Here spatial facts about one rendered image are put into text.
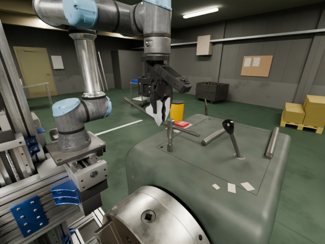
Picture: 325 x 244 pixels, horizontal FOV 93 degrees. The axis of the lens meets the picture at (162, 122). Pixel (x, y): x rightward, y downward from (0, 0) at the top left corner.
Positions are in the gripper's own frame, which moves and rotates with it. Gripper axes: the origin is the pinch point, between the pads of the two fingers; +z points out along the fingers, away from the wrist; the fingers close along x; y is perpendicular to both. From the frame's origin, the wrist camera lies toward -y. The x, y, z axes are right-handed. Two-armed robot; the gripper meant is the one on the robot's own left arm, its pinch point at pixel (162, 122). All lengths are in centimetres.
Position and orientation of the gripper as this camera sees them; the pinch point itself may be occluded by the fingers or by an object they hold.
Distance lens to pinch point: 50.3
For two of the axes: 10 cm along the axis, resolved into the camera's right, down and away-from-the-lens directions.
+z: 0.0, 9.3, 3.7
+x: -6.5, 2.8, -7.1
